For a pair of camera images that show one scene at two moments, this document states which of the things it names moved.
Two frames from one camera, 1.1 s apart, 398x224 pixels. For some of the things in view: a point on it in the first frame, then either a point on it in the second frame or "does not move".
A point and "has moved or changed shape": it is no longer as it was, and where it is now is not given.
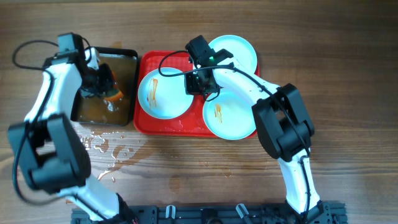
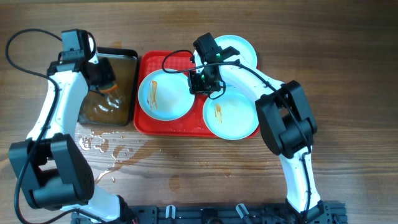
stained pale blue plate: (165, 97) does not move
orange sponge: (117, 96) has moved or changed shape
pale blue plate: (240, 48) does not move
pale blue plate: (229, 116) does not move
